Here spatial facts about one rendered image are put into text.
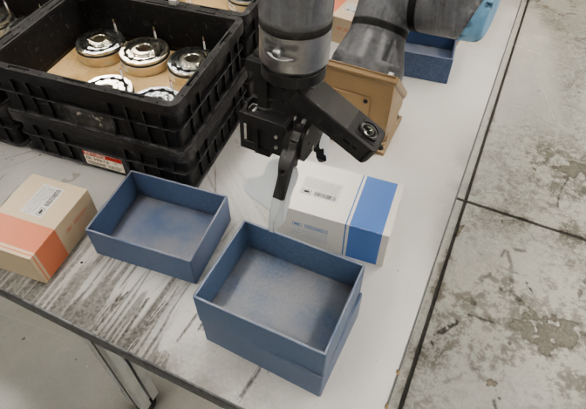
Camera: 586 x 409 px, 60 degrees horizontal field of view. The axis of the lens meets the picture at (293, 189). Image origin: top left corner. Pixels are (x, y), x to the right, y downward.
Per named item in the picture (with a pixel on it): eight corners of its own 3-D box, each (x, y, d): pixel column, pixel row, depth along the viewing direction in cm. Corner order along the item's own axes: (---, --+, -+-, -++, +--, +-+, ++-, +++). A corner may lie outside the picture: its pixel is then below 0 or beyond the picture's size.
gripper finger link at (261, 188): (240, 218, 64) (259, 149, 63) (281, 235, 63) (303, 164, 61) (228, 221, 61) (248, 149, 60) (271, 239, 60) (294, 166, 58)
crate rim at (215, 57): (246, 28, 102) (246, 17, 101) (177, 119, 84) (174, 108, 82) (79, -4, 111) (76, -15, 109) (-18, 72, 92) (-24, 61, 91)
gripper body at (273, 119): (269, 119, 67) (269, 34, 58) (329, 138, 64) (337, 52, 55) (240, 152, 62) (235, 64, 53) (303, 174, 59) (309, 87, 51)
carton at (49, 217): (47, 199, 99) (32, 173, 94) (99, 214, 97) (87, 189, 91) (-11, 264, 89) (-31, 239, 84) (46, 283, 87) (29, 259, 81)
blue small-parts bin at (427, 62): (453, 51, 133) (459, 27, 128) (446, 84, 124) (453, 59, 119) (378, 38, 137) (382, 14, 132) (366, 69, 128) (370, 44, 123)
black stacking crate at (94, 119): (248, 68, 110) (244, 20, 101) (186, 159, 91) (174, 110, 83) (92, 35, 118) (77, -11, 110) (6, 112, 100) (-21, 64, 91)
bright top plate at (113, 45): (133, 37, 110) (132, 34, 109) (104, 61, 103) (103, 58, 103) (97, 26, 112) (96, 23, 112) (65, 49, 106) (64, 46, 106)
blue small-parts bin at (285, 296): (360, 289, 78) (365, 264, 73) (323, 377, 69) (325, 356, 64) (247, 244, 84) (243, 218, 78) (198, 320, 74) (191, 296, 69)
